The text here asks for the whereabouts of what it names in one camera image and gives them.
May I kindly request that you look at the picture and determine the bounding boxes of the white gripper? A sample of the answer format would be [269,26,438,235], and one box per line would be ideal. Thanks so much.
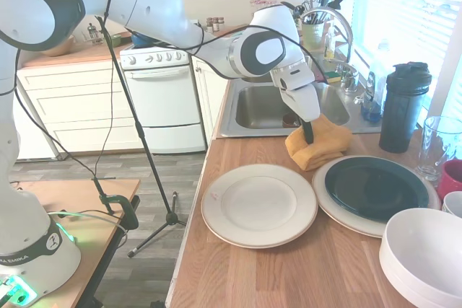
[279,82,321,145]

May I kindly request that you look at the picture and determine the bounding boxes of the yellow terry towel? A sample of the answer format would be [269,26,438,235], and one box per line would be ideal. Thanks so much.
[284,115,353,172]

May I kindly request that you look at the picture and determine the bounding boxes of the white plate with gold rim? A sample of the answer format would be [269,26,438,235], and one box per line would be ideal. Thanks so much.
[201,164,318,250]
[311,156,442,239]

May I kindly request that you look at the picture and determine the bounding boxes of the dark glossy plate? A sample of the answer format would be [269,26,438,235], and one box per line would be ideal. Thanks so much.
[323,155,430,223]

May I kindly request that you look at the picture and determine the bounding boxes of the brown bowl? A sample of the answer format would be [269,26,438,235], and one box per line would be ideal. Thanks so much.
[282,113,302,128]

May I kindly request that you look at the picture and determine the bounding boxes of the stainless steel double sink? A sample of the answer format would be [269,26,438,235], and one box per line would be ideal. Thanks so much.
[216,53,384,139]

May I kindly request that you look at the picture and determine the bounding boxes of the clear bottle with blue liquid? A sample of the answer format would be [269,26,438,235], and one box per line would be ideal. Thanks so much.
[360,39,387,122]

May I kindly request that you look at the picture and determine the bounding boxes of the clear yellow soap bottle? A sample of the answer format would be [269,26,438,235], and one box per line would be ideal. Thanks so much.
[323,22,336,61]

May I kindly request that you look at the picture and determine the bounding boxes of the black shaker bottle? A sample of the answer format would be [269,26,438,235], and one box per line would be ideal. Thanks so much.
[378,62,433,154]

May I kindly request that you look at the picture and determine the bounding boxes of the chrome arched faucet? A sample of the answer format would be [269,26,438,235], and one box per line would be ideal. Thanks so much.
[302,7,360,93]

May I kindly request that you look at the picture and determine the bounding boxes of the pale green utensil crock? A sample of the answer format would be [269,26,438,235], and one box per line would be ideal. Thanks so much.
[301,22,325,51]

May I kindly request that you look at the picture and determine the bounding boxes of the white base cabinet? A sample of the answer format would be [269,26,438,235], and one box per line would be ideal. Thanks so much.
[191,55,232,146]

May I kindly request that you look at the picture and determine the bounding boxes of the clear drinking glass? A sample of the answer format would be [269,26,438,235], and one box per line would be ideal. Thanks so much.
[414,115,462,182]

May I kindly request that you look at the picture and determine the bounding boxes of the white window blinds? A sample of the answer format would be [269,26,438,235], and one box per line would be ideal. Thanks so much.
[331,0,462,114]

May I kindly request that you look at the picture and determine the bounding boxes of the white kitchen stove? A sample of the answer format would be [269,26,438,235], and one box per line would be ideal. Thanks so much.
[120,43,207,154]

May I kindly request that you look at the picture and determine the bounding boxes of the red mug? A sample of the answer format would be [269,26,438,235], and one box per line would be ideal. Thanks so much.
[436,159,462,201]

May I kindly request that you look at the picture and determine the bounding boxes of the large white bowl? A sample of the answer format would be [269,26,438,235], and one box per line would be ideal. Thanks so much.
[381,264,462,308]
[378,208,462,296]

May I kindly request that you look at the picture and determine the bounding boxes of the small white cup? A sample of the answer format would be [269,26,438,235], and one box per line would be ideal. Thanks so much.
[442,191,462,219]

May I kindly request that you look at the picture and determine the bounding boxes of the blue kettle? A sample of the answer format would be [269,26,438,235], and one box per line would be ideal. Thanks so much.
[130,30,160,49]

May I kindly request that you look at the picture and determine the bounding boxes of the dark green clamp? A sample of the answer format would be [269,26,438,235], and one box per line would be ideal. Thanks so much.
[90,176,141,230]

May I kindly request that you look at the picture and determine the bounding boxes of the glass french press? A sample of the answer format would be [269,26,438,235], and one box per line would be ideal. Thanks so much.
[86,22,104,45]

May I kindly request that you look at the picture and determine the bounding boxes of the white drawer cabinet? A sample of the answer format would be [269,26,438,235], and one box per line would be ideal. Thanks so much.
[16,59,133,161]

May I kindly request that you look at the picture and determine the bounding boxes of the wooden top robot stand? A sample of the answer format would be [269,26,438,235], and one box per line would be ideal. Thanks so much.
[0,177,141,308]

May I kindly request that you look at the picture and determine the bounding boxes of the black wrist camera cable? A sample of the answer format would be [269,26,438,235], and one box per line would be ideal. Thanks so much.
[154,22,328,84]

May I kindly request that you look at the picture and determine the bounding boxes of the black camera tripod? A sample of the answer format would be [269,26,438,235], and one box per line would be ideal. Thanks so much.
[94,14,188,259]

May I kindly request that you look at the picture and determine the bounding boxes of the thin black tripod cable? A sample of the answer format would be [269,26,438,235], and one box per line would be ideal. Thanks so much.
[94,0,122,181]

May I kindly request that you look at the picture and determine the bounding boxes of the grey cable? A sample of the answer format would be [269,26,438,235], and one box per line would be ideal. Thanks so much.
[45,210,130,250]

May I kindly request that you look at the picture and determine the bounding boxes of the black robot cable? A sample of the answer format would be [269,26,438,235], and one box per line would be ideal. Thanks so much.
[0,48,90,181]

